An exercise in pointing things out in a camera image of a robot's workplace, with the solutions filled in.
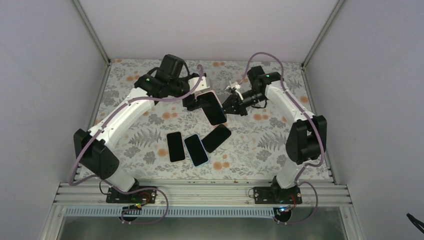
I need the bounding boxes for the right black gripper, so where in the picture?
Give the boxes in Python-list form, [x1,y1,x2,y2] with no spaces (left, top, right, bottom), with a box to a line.
[218,89,268,117]

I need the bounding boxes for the pink phone case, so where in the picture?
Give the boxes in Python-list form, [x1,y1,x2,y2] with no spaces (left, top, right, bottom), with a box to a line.
[195,91,229,127]

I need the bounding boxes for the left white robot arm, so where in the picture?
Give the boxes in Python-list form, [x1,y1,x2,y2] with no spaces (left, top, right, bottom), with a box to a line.
[67,54,207,203]

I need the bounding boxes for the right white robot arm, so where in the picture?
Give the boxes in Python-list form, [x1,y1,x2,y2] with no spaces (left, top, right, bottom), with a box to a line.
[222,66,327,204]

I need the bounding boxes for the phone in blue case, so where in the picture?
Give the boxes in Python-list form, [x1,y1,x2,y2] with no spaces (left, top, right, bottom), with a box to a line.
[183,134,209,167]

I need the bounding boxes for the phone in beige case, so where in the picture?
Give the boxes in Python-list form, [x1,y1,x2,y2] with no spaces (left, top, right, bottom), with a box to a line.
[166,131,186,163]

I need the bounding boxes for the floral table mat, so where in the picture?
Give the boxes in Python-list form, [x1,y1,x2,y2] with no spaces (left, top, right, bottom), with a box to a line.
[95,58,311,180]

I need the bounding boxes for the black object at edge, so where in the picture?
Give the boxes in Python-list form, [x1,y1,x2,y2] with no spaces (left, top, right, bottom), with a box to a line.
[406,213,424,234]

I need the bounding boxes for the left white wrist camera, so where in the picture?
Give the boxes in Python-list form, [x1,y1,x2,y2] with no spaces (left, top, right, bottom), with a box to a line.
[188,76,211,95]

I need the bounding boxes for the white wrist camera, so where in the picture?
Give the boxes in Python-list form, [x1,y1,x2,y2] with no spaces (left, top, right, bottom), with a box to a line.
[225,81,241,94]
[188,76,211,95]

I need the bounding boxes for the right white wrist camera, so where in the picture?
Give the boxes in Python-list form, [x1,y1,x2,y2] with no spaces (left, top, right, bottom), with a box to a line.
[225,81,241,94]

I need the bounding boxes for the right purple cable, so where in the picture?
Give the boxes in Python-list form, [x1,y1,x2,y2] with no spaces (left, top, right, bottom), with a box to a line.
[236,51,326,225]

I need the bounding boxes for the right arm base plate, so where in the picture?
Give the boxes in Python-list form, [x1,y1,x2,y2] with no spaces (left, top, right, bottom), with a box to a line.
[253,185,303,205]

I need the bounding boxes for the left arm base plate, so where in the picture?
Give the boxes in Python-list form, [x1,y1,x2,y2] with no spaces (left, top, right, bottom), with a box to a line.
[105,187,157,205]

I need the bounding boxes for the aluminium mounting rail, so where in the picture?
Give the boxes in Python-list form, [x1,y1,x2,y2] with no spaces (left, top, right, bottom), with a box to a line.
[53,180,352,218]

